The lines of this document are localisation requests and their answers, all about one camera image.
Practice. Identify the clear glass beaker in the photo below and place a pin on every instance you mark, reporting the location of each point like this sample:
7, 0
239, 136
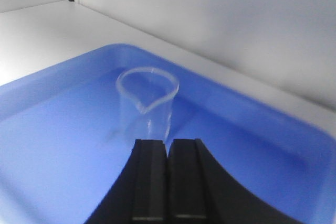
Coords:
146, 99

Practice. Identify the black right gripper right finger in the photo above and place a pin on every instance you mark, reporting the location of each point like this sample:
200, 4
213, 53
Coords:
202, 191

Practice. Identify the blue plastic tray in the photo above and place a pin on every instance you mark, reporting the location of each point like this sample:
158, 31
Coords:
58, 157

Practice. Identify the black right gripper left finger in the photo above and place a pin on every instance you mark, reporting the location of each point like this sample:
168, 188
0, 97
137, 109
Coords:
139, 194

